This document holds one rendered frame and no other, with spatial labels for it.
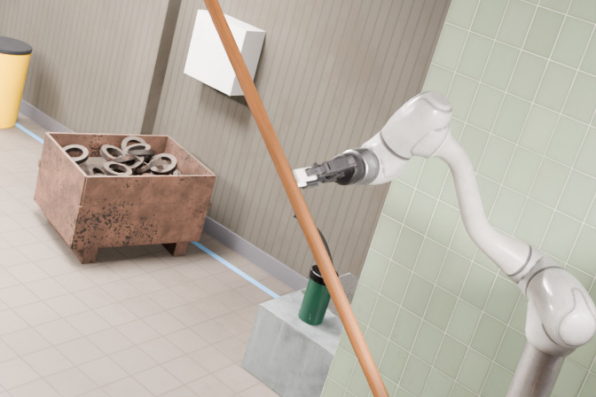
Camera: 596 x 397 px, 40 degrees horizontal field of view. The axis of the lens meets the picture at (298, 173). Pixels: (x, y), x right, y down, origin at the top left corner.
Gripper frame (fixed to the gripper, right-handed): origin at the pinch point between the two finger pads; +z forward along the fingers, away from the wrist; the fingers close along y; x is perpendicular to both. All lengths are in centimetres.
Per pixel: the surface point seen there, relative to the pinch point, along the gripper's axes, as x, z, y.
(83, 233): 76, -173, 301
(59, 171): 120, -176, 307
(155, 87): 178, -287, 307
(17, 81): 249, -261, 427
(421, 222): -12, -120, 47
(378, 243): -12, -120, 68
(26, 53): 265, -265, 409
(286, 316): -22, -193, 190
